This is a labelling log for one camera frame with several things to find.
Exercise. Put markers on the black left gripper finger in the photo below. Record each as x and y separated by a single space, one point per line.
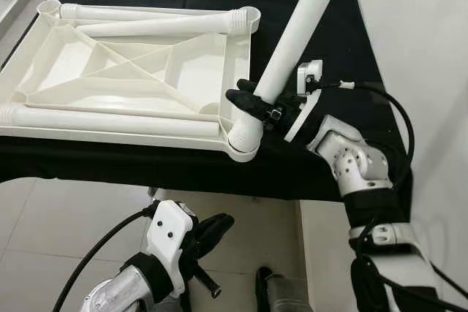
216 226
207 248

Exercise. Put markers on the black tablecloth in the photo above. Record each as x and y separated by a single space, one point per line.
183 162

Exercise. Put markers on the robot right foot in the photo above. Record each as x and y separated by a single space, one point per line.
281 294

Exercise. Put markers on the white plastic table top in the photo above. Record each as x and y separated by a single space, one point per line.
88 56

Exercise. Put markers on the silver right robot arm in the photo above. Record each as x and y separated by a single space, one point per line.
358 166

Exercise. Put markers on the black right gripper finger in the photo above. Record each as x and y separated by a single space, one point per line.
248 105
246 85

